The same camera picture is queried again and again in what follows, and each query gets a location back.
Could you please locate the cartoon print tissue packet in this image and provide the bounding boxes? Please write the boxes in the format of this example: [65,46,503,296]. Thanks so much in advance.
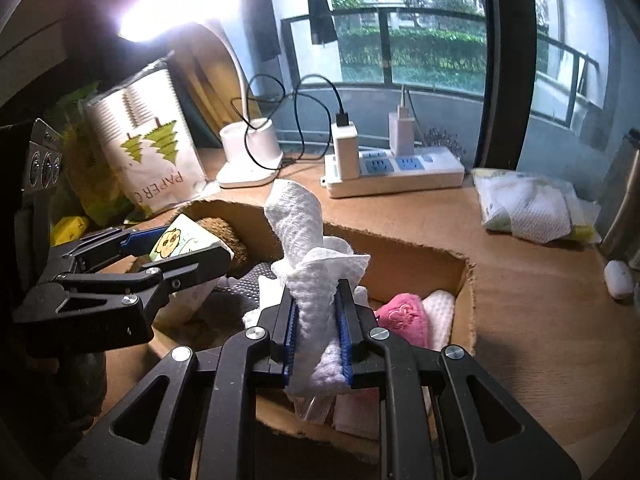
[149,213,234,324]

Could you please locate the black charging cable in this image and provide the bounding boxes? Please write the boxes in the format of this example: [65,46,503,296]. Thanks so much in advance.
[229,74,352,169]

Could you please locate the wet wipes pack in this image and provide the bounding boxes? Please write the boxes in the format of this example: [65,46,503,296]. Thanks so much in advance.
[471,167,597,247]

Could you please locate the black balcony railing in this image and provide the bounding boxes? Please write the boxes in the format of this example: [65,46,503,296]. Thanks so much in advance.
[280,5,601,127]

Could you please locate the white earbud case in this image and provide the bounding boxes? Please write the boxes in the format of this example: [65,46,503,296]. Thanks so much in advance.
[603,259,635,302]

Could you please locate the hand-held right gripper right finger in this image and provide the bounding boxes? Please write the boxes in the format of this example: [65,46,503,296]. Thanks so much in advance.
[334,279,581,480]

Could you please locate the green snack packet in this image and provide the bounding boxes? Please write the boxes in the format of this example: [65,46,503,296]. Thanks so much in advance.
[49,84,132,227]

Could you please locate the white desk lamp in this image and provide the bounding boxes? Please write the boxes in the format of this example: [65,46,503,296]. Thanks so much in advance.
[116,0,284,190]

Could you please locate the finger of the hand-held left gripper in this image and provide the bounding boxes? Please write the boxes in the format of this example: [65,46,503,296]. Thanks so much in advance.
[47,227,174,277]
[12,246,234,359]

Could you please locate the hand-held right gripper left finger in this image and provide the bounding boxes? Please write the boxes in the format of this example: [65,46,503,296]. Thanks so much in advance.
[65,290,301,480]

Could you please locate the hanging black cloth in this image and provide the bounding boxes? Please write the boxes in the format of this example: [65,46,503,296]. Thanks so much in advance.
[305,0,337,47]

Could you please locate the long folded white cloth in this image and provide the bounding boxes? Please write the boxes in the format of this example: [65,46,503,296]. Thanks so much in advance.
[299,389,382,437]

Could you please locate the paper cup package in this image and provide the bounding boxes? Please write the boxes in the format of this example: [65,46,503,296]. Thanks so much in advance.
[84,56,209,217]

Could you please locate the white charger with black cable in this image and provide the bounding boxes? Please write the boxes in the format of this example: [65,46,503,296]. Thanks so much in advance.
[333,109,361,182]

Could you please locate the white waffle cloth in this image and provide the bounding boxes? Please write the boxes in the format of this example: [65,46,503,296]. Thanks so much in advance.
[423,289,457,352]

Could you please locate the dark window frame post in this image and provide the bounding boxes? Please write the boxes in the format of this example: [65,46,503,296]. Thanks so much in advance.
[476,0,539,172]

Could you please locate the white power strip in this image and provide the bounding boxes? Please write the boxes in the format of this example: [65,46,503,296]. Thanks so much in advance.
[321,147,466,199]

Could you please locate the brown fibre scrubber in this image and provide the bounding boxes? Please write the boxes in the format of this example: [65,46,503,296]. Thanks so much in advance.
[194,217,249,279]

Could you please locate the cardboard box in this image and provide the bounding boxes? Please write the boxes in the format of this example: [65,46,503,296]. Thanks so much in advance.
[149,198,477,457]

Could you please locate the black dotted glove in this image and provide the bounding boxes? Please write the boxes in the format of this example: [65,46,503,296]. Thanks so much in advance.
[214,274,267,312]

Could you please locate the magenta plush toy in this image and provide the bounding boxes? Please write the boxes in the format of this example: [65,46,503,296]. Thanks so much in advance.
[374,293,432,349]

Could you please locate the white textured cloth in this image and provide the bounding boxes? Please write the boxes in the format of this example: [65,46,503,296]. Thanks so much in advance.
[242,177,372,397]

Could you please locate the small yellow packet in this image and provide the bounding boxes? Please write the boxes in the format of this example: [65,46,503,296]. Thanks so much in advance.
[52,215,92,247]

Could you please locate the steel thermos flask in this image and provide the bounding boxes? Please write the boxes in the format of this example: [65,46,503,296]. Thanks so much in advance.
[597,129,640,262]

